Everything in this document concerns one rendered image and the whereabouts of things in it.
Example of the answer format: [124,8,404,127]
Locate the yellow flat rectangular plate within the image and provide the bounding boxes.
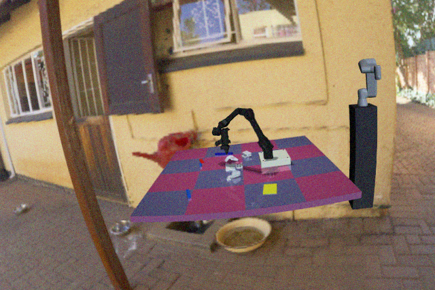
[263,183,277,194]

